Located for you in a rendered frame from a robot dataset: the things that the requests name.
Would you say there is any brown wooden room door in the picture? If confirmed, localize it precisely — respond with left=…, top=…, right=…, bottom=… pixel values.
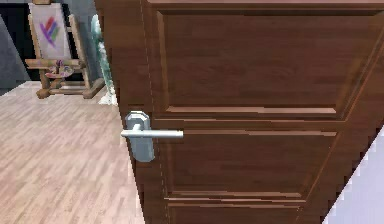
left=94, top=0, right=384, bottom=224

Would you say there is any wooden painting easel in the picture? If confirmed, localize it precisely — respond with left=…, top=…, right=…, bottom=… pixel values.
left=24, top=0, right=106, bottom=100

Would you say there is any paint palette with colours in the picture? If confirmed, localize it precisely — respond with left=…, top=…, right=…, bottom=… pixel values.
left=44, top=59, right=76, bottom=80

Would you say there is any white canvas with coloured strokes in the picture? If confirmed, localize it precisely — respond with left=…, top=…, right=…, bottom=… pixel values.
left=29, top=2, right=72, bottom=61

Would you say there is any silver lever door handle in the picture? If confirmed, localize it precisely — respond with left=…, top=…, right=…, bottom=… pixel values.
left=120, top=110, right=184, bottom=163

